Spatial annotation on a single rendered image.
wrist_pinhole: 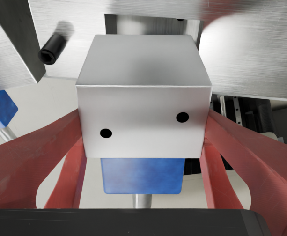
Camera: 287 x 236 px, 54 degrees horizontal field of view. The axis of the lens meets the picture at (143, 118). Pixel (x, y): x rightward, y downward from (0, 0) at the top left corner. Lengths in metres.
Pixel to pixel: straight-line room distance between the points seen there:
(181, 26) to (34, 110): 1.45
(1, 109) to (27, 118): 1.39
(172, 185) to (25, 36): 0.17
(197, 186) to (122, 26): 0.32
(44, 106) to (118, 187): 1.42
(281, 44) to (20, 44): 0.19
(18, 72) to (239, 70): 0.17
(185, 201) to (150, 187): 0.31
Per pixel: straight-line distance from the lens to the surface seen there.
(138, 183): 0.15
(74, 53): 0.18
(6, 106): 0.30
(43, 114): 1.61
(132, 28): 0.19
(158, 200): 0.48
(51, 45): 0.17
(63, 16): 0.17
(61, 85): 1.42
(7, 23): 0.25
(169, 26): 0.19
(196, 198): 0.46
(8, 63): 0.26
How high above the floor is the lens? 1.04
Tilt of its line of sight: 46 degrees down
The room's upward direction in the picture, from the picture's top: 168 degrees counter-clockwise
